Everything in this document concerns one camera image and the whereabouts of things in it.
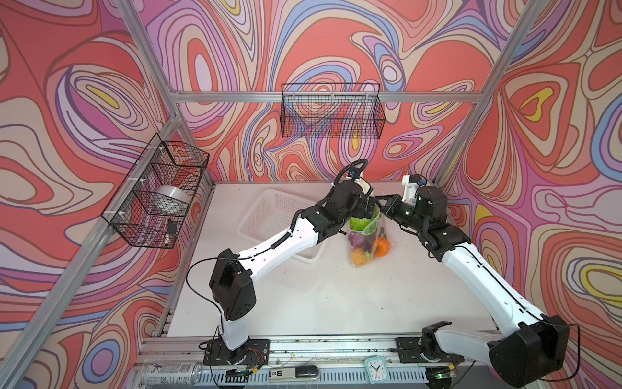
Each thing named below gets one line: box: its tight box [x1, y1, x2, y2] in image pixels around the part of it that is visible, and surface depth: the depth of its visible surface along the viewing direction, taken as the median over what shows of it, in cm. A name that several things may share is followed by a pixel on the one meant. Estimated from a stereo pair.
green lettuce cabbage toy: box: [349, 212, 380, 236], surface depth 79 cm
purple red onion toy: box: [348, 230, 367, 248], surface depth 93 cm
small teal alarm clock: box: [364, 356, 391, 385], surface depth 70 cm
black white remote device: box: [268, 365, 321, 382], surface depth 68 cm
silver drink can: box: [140, 362, 202, 387], surface depth 68 cm
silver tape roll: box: [156, 184, 191, 204], surface depth 75 cm
